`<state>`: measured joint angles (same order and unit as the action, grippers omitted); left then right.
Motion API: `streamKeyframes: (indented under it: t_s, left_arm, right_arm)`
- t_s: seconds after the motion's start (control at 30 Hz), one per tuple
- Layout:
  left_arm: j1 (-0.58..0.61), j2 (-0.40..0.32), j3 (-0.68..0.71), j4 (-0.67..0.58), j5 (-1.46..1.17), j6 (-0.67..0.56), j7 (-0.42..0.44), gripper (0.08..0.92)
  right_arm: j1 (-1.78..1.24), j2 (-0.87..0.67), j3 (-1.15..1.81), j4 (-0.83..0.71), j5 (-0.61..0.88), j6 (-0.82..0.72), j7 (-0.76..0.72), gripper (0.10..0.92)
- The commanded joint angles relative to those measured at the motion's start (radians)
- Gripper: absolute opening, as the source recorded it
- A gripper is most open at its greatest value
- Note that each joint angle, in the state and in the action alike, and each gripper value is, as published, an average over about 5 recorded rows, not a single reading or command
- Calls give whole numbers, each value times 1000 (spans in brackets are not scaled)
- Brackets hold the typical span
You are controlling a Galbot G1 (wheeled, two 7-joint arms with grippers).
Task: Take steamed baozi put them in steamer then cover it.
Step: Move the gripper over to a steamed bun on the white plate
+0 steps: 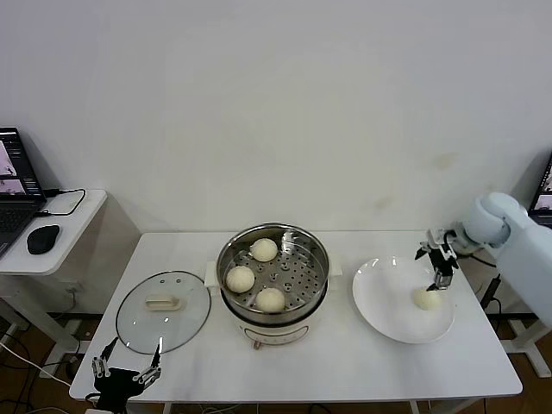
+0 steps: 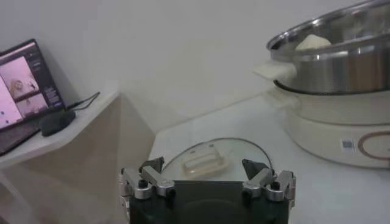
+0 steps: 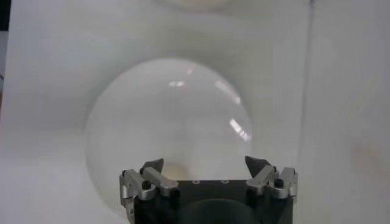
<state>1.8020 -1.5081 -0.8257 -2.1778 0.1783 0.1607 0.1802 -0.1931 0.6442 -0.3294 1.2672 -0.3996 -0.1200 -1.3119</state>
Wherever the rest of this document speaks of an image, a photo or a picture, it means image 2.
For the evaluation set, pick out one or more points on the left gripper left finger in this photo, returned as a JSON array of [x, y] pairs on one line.
[[155, 179]]

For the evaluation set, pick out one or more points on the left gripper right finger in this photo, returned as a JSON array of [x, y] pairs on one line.
[[262, 179]]

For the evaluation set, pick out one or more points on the white steamed baozi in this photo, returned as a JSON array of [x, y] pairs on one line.
[[313, 43]]

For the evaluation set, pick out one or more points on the stainless steel steamer basket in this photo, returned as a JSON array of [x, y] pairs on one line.
[[335, 73]]

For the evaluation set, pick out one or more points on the round glass pot lid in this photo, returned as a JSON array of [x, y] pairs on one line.
[[204, 161]]

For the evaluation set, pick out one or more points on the white side table with mouse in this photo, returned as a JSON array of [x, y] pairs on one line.
[[91, 146]]

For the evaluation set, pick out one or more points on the cream electric cooking pot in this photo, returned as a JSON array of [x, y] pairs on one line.
[[323, 134]]

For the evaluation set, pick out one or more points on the black computer mouse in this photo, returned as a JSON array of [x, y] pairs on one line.
[[56, 121]]

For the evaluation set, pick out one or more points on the black laptop with mouse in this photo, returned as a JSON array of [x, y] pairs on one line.
[[24, 91]]

